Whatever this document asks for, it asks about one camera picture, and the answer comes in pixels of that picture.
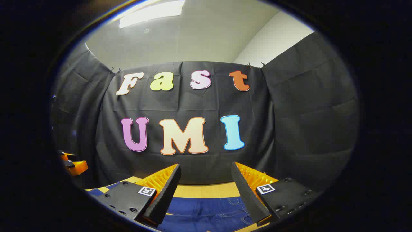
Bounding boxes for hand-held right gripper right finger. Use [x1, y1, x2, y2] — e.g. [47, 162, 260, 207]
[231, 162, 322, 226]

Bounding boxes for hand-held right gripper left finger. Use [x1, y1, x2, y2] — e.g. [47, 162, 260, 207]
[93, 163, 181, 227]

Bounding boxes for ceiling light panel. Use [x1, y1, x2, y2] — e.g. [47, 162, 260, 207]
[119, 0, 186, 29]

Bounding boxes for black backdrop cloth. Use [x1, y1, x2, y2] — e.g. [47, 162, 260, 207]
[51, 32, 360, 194]

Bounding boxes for blue denim jeans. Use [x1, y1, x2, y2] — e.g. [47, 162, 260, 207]
[86, 182, 255, 232]

